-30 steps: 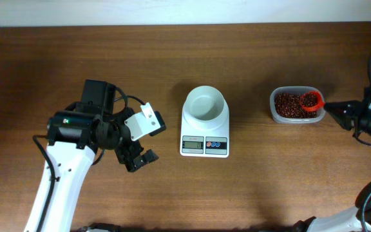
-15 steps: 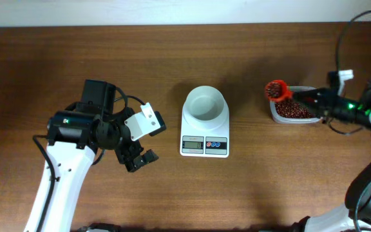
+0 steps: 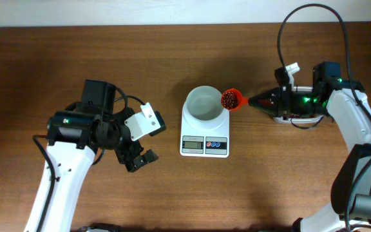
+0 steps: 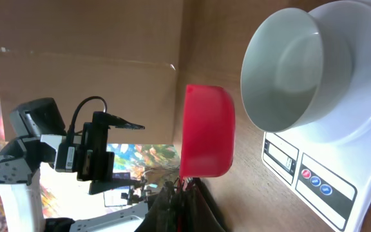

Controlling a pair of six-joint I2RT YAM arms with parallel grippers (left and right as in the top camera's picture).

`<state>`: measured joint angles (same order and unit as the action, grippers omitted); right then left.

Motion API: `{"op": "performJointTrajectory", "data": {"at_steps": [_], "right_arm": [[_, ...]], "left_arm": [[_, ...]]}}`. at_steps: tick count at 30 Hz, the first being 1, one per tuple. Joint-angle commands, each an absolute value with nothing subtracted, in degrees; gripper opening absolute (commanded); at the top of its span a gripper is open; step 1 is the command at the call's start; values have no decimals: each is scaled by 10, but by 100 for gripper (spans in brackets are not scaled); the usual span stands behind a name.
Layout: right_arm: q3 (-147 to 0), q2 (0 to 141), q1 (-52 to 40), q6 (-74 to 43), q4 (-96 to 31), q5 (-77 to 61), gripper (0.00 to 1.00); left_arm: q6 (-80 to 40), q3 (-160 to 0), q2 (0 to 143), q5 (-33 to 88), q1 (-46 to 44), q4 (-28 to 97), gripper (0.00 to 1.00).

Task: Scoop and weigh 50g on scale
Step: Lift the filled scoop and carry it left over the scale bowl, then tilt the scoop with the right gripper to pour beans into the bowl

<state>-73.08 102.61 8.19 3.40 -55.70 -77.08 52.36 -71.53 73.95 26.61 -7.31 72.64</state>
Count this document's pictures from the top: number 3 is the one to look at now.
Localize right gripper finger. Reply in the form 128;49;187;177
248;87;280;102
248;100;279;117

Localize orange measuring scoop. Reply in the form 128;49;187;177
220;88;248;111

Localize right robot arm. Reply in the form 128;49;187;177
248;62;371;231

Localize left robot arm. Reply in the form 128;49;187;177
25;79;166;231

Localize white digital kitchen scale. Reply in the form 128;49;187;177
180;107;230;158

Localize clear plastic container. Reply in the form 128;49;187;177
272;115;324;124

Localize red beans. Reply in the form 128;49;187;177
221;92;239;110

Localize white round bowl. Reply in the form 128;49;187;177
184;86;224;121

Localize right black cable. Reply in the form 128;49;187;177
276;3;371;232

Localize black cable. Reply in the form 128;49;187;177
32;135;57;232
276;3;371;232

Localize left black cable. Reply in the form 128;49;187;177
32;135;57;232

